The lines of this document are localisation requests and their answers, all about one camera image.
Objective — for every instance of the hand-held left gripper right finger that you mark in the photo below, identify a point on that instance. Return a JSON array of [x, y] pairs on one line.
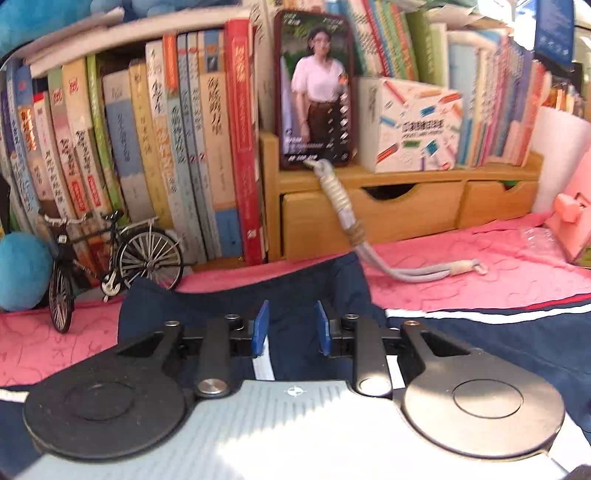
[[322, 327]]

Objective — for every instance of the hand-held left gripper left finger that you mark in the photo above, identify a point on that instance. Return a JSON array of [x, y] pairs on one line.
[[262, 327]]

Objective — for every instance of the navy and white jacket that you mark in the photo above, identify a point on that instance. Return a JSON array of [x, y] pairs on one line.
[[300, 281]]

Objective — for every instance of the wooden desk organizer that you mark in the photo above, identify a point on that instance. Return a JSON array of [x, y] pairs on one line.
[[272, 207]]

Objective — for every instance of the black miniature bicycle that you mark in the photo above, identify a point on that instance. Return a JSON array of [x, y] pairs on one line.
[[147, 258]]

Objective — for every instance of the wooden organizer drawer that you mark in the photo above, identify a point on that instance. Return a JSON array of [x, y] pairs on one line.
[[498, 205], [415, 221]]

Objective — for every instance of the row of upright paperback books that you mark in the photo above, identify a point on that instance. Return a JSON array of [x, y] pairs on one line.
[[161, 138]]

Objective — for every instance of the white box with pencil print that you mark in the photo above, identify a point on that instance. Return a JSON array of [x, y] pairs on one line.
[[415, 124]]

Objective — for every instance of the smartphone with lit screen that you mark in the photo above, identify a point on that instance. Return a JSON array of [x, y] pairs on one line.
[[314, 92]]

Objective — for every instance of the clear plastic bag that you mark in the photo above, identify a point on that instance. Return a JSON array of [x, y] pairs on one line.
[[540, 237]]

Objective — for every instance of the teal plush ball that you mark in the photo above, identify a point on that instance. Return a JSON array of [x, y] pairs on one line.
[[23, 272]]

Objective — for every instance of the pink toy house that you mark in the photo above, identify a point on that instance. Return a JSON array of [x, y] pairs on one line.
[[577, 207]]

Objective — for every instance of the blue plush toy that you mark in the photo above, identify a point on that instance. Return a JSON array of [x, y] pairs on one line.
[[46, 18]]

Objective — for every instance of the dark blue box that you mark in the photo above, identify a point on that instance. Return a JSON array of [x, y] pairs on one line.
[[554, 27]]

